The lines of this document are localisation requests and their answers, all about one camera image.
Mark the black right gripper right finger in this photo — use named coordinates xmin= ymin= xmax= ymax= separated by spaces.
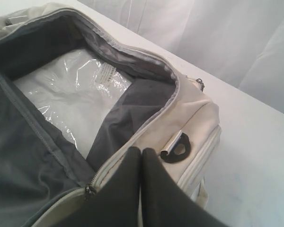
xmin=141 ymin=148 xmax=220 ymax=227

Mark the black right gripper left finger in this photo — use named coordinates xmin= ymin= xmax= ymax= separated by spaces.
xmin=63 ymin=147 xmax=141 ymax=227

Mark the cream duffel bag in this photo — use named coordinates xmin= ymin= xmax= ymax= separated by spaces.
xmin=0 ymin=3 xmax=221 ymax=227

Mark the clear plastic wrapped package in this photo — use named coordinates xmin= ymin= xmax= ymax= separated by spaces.
xmin=14 ymin=49 xmax=131 ymax=157

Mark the white backdrop curtain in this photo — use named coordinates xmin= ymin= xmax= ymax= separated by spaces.
xmin=83 ymin=0 xmax=284 ymax=113

